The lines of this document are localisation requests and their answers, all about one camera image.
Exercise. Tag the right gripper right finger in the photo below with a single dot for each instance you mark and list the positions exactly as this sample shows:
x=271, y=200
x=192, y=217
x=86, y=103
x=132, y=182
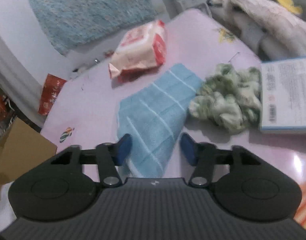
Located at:
x=202, y=156

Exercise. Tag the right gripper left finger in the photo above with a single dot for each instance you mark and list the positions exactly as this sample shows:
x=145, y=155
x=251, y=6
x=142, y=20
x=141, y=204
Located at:
x=108, y=156

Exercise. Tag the light blue towel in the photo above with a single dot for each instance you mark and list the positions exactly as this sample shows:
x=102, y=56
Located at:
x=155, y=117

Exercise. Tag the green white scrunchie cloth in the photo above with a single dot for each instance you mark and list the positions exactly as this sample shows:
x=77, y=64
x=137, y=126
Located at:
x=230, y=98

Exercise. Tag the cardboard box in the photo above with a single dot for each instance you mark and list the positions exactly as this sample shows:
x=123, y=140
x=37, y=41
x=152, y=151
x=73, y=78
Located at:
x=21, y=149

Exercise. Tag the red plastic bag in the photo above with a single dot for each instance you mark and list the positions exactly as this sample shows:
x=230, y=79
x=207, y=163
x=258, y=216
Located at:
x=50, y=92

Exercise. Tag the blue white paper box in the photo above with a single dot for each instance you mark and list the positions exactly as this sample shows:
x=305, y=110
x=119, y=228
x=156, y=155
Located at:
x=283, y=96

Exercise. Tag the pink wet wipes pack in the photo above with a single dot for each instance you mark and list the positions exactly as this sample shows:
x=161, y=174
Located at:
x=141, y=48

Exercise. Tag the white curtain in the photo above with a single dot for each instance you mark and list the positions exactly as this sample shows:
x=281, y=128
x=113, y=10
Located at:
x=22, y=88

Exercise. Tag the white rolled blanket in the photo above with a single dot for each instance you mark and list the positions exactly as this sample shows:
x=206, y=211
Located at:
x=273, y=29

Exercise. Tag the white water dispenser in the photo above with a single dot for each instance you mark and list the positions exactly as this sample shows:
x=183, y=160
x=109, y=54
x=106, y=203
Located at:
x=183, y=5

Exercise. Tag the floral blue wall cloth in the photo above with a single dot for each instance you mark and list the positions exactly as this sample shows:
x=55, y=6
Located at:
x=72, y=23

